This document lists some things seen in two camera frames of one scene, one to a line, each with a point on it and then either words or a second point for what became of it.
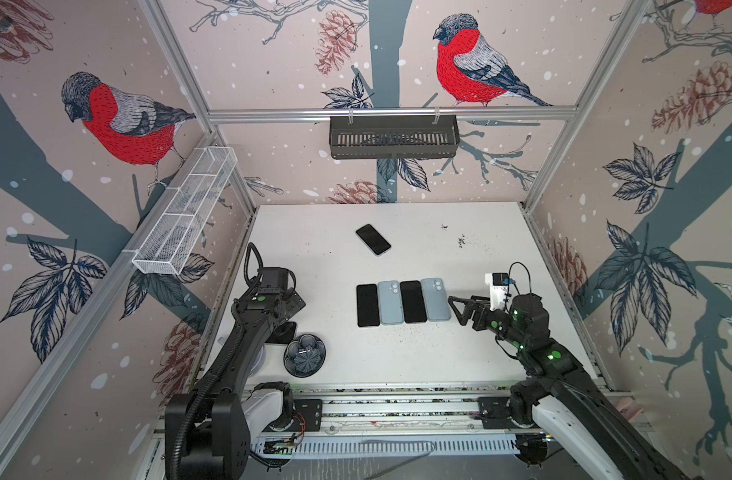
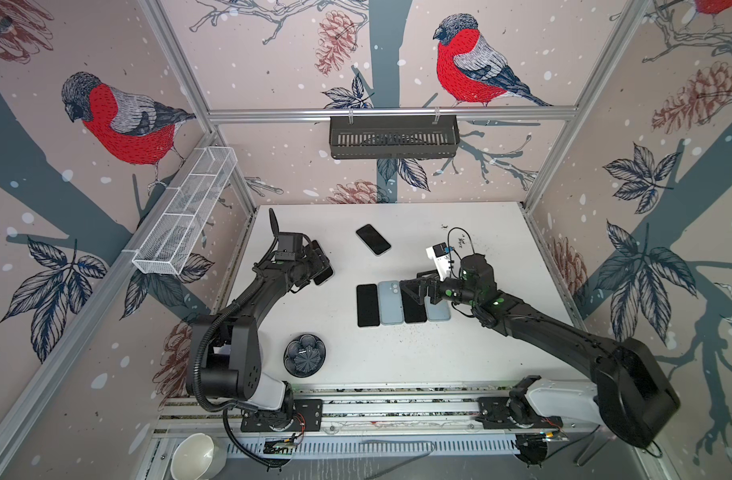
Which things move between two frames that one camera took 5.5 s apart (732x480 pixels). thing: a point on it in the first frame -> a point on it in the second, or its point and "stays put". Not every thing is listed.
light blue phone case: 390,303 stays put
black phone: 367,302 stays put
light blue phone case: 436,302 stays put
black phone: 413,304 stays put
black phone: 282,333 -> 329,272
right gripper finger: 467,312 -> 417,291
